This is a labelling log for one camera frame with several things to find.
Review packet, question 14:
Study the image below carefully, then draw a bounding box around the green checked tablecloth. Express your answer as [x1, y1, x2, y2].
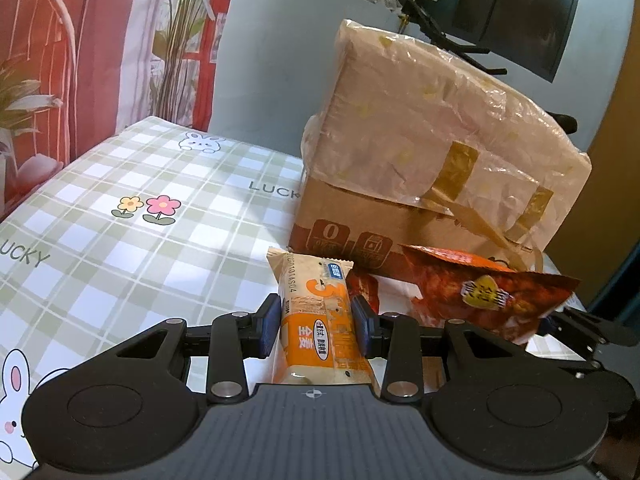
[0, 115, 586, 480]

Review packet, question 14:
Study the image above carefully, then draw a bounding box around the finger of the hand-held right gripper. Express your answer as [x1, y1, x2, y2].
[541, 319, 610, 377]
[556, 306, 640, 350]

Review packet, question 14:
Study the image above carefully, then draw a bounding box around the orange wooden door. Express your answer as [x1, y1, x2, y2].
[586, 30, 640, 223]

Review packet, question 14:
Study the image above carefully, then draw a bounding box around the red-orange snack bag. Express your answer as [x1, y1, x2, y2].
[399, 243, 584, 347]

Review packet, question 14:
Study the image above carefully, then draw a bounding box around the black exercise bike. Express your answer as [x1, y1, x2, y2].
[399, 0, 580, 137]

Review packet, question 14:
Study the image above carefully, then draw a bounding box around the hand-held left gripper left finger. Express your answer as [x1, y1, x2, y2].
[114, 293, 282, 404]

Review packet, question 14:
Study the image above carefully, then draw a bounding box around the dark window with black frame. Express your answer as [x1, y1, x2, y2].
[300, 0, 587, 84]

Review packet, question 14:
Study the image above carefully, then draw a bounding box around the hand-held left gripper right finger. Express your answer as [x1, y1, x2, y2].
[351, 296, 507, 404]

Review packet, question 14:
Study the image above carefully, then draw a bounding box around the red plant print curtain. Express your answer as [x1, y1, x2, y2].
[0, 0, 242, 211]

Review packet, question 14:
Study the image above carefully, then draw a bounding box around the dark red snack packet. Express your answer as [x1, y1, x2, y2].
[346, 269, 382, 317]

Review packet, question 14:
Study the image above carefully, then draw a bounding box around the orange biscuit packet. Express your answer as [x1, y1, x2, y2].
[266, 246, 377, 387]

